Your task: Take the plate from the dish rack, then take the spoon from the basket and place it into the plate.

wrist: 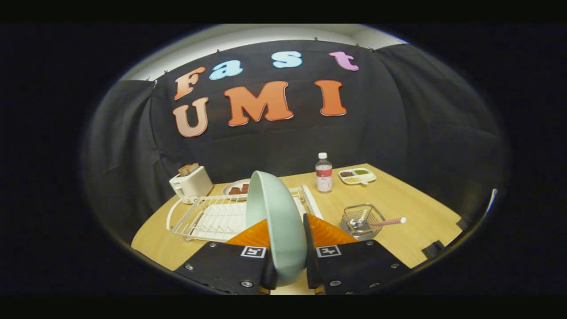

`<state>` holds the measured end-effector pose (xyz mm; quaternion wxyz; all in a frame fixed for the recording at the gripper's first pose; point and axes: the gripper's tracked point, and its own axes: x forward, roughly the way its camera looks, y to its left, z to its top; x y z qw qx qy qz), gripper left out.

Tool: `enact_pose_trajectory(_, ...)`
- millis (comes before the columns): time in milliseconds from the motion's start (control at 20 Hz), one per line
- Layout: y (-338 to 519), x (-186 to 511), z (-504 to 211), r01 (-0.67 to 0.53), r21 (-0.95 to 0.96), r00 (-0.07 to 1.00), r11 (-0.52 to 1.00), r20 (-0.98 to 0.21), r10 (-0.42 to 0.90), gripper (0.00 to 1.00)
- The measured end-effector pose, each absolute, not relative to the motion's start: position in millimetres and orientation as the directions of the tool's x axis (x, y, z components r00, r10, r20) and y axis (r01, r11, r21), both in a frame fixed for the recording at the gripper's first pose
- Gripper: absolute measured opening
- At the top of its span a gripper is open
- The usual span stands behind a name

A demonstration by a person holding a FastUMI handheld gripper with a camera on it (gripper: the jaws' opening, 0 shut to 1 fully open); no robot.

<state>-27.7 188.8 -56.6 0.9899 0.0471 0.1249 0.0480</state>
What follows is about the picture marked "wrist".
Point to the white divided snack dish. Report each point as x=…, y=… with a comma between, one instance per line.
x=358, y=176

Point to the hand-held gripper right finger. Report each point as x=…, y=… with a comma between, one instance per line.
x=354, y=268

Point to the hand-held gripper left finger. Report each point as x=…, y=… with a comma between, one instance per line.
x=221, y=268

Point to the white toaster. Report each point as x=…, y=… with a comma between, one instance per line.
x=192, y=184

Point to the toast slices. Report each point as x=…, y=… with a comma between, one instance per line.
x=188, y=169

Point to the black table clamp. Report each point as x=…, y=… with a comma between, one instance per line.
x=433, y=249
x=463, y=223

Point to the clear plastic water bottle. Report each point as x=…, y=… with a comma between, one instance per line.
x=324, y=175

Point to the black backdrop cloth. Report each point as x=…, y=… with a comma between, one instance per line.
x=398, y=124

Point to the mint green plate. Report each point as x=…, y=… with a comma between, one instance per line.
x=279, y=221

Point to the small plate with red food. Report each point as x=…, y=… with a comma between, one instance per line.
x=234, y=189

